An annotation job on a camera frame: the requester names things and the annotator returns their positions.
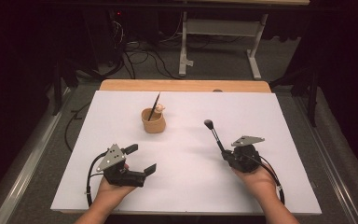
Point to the person's left hand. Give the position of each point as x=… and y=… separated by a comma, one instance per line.
x=112, y=193

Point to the wooden table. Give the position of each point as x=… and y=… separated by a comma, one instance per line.
x=183, y=85

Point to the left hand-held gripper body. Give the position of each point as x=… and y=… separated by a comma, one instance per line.
x=112, y=158

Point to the thin black orange-tipped brush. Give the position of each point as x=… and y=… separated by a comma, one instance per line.
x=154, y=107

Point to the tan cup with figurine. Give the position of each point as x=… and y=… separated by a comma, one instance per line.
x=155, y=126

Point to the aluminium floor rail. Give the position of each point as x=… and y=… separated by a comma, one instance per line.
x=28, y=169
x=329, y=161

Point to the black metal stand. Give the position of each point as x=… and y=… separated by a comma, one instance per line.
x=57, y=93
x=313, y=102

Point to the black makeup brush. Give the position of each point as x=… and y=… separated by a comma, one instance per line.
x=213, y=133

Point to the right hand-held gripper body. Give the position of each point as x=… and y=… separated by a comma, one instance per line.
x=245, y=157

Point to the white board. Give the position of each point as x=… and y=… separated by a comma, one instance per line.
x=183, y=193

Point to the person's right hand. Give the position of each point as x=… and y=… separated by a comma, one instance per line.
x=261, y=182

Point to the white metal desk frame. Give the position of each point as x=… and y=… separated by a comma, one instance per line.
x=220, y=27

